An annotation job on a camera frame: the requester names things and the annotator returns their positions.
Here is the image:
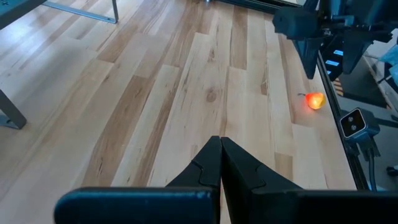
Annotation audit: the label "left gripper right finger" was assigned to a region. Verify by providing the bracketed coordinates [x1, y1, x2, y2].
[221, 136, 398, 224]

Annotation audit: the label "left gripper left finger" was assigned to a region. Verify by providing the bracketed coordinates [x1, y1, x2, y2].
[53, 136, 223, 224]

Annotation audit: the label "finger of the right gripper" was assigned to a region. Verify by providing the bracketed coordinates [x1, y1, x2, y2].
[341, 30, 374, 75]
[294, 37, 324, 80]

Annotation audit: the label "black box with blue lights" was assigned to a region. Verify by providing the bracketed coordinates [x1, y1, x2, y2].
[322, 40, 389, 108]

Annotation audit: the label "orange toy pear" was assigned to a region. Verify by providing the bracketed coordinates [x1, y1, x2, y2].
[297, 91, 327, 111]

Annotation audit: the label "perforated metal shelf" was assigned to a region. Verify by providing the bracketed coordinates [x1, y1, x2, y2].
[0, 0, 119, 130]

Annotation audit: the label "black table-level camera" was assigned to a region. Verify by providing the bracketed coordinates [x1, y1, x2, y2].
[339, 107, 381, 147]

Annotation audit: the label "black camera cable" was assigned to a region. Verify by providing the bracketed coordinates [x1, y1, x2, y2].
[366, 146, 379, 191]

